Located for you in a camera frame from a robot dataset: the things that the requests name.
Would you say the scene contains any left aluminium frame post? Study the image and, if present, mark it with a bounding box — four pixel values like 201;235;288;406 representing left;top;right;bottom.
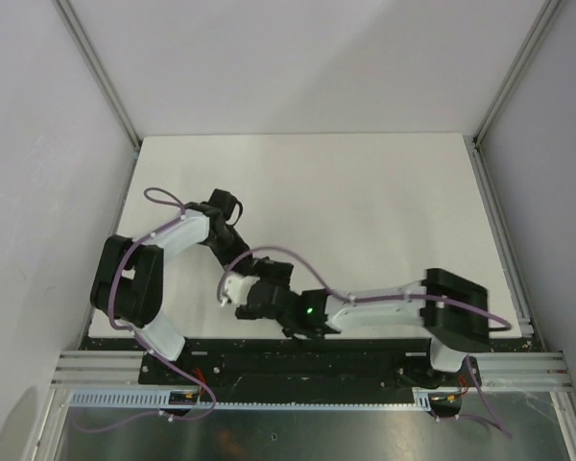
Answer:
52;0;142;152

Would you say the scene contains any right aluminium frame post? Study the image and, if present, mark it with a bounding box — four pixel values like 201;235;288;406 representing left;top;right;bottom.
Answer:
465;0;566;337

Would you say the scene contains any black folding umbrella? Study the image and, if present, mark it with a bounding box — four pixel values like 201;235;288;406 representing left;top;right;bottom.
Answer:
239;257;331;340

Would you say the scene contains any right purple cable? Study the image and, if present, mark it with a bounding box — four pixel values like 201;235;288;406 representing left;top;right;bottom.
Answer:
219;246;515;439

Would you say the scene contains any aluminium frame post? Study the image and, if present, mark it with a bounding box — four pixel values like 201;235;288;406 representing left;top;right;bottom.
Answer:
465;0;566;337
52;0;142;152

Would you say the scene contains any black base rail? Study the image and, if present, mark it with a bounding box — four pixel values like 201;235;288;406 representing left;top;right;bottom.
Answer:
79;337;534;391

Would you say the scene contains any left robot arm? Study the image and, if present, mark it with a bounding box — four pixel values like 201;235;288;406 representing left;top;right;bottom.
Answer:
90;186;249;362

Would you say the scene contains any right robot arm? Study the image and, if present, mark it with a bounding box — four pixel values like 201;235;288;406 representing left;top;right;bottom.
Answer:
222;268;490;373

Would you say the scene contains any grey cable duct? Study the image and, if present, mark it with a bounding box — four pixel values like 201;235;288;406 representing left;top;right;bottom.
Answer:
66;386;462;412

